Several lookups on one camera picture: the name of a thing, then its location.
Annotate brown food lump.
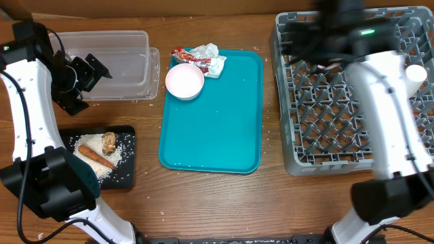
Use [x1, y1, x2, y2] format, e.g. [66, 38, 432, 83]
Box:
[102, 132, 116, 156]

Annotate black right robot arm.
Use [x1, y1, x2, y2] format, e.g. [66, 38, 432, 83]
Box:
[282, 1, 433, 243]

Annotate black tray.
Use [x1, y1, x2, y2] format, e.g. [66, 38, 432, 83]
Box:
[60, 125, 136, 190]

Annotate cream cup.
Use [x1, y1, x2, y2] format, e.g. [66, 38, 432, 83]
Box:
[404, 64, 427, 98]

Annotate grey dish rack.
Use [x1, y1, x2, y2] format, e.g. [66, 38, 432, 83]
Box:
[271, 6, 433, 176]

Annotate teal plastic tray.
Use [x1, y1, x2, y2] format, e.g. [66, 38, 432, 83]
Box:
[159, 49, 263, 174]

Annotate black cable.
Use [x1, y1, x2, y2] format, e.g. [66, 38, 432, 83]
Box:
[359, 223, 434, 244]

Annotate carrot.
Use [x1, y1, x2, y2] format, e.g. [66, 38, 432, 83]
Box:
[78, 145, 115, 169]

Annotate red snack wrapper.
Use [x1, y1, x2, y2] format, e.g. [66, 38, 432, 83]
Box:
[171, 47, 211, 73]

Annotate foil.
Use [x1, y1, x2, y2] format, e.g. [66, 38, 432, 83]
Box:
[189, 43, 226, 79]

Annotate white rice pile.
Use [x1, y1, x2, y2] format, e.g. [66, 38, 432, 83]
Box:
[73, 134, 122, 183]

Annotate pink bowl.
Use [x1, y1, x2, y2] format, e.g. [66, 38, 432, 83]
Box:
[165, 63, 205, 100]

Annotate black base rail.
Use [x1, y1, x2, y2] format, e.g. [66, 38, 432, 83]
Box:
[145, 234, 329, 244]

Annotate clear plastic bin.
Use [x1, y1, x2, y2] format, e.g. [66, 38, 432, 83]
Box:
[58, 30, 160, 101]

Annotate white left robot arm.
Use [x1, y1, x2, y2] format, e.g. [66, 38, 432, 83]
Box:
[1, 21, 145, 243]

